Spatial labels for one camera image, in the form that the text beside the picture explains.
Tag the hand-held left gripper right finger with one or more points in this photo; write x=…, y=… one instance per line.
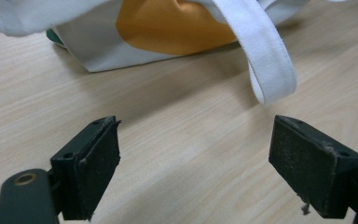
x=310, y=168

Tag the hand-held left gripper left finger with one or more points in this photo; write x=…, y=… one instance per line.
x=87, y=174

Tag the white canvas tote bag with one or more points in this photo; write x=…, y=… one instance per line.
x=167, y=34

